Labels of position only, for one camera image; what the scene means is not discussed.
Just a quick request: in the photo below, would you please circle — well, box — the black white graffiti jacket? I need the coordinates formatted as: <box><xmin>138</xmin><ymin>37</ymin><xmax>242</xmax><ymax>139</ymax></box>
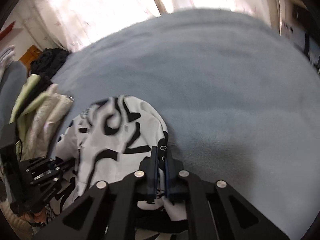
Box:
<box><xmin>44</xmin><ymin>94</ymin><xmax>188</xmax><ymax>238</ymax></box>

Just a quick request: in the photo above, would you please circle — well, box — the white shiny puffer jacket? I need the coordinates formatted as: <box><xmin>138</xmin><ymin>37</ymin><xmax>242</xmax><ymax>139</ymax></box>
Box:
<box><xmin>17</xmin><ymin>83</ymin><xmax>74</xmax><ymax>161</ymax></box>

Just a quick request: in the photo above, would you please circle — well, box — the green folded jacket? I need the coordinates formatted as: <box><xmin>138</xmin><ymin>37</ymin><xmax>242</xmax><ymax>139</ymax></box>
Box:
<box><xmin>9</xmin><ymin>74</ymin><xmax>53</xmax><ymax>142</ymax></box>

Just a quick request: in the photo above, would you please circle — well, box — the blue bed sheet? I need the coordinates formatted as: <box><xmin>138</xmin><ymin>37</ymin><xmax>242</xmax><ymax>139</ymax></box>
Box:
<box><xmin>0</xmin><ymin>8</ymin><xmax>320</xmax><ymax>240</ymax></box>

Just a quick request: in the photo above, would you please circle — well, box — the black garment near pillows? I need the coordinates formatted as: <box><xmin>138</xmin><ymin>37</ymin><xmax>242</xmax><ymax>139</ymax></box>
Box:
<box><xmin>30</xmin><ymin>48</ymin><xmax>70</xmax><ymax>79</ymax></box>

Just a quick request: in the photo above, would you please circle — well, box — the sheer floral curtain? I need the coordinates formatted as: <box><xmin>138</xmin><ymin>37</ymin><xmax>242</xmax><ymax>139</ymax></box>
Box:
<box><xmin>26</xmin><ymin>0</ymin><xmax>283</xmax><ymax>52</ymax></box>

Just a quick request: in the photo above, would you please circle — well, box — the red wall shelf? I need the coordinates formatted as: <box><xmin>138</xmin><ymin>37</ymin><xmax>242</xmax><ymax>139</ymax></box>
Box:
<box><xmin>0</xmin><ymin>21</ymin><xmax>15</xmax><ymax>41</ymax></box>

